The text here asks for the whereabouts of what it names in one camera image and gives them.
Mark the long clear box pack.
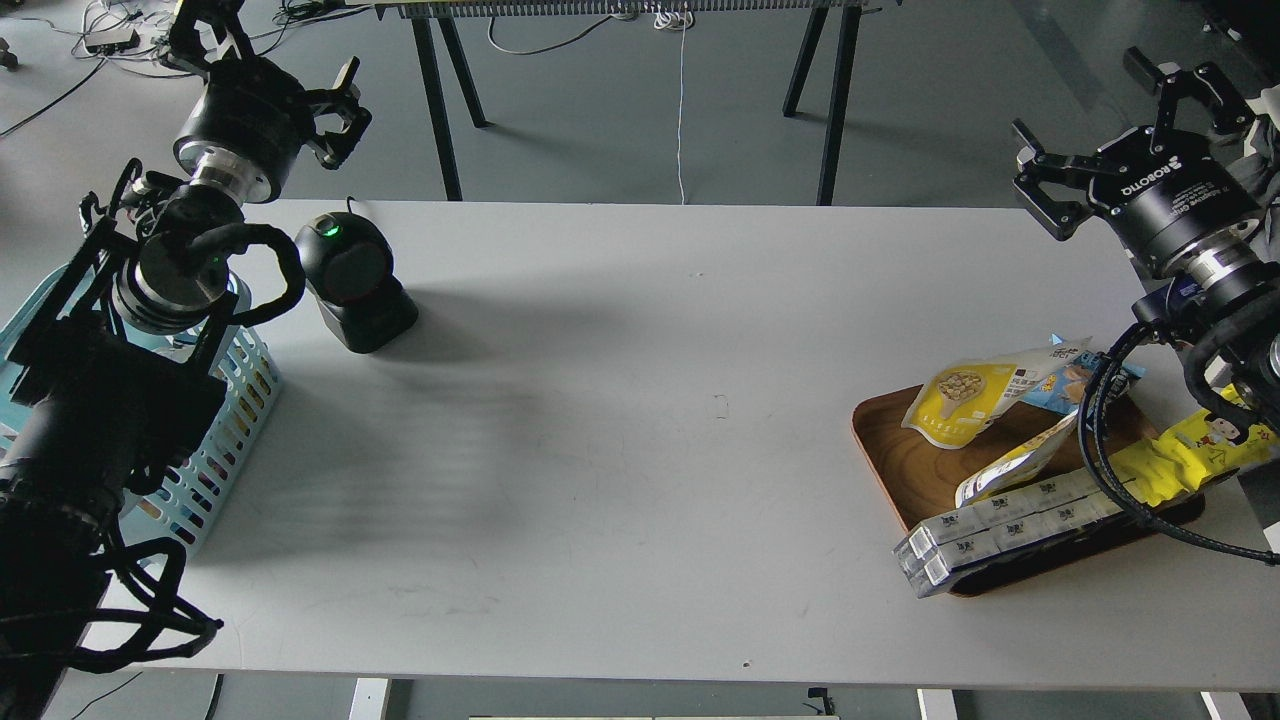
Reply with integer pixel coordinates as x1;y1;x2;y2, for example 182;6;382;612
893;470;1123;598

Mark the wooden brown tray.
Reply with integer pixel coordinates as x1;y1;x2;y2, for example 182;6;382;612
851;386;1153;597

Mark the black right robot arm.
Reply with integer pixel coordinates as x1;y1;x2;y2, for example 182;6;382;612
1012;47;1277;429

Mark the yellow cartoon snack bag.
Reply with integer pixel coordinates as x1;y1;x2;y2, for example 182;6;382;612
1108;409;1277;507

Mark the yellow white pouch in tray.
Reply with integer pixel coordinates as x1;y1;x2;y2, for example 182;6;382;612
954;407;1079;507

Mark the blue snack packet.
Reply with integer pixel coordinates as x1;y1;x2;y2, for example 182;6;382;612
1020;348;1146;416

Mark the black barcode scanner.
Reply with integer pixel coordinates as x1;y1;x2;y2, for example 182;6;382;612
294;211;419;354

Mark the light blue plastic basket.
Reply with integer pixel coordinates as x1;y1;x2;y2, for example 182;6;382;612
1;266;283;557

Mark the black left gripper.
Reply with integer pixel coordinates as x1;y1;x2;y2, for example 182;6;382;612
166;1;372;204

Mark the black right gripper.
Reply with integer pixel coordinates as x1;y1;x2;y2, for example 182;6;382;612
1012;46;1263;281

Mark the white hanging cord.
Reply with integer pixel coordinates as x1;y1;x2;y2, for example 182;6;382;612
654;8;698;205

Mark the yellow white snack pouch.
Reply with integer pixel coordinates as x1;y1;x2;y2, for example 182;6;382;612
900;337;1091;450

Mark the floor cables and adapter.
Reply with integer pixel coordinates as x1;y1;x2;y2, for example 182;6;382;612
0;0;371;141

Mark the black cable loop right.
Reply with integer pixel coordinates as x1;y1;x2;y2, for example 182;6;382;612
1076;322;1280;568

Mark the black trestle table background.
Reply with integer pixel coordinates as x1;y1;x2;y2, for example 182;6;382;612
335;1;876;206

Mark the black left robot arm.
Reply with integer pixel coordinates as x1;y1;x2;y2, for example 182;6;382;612
3;1;372;719

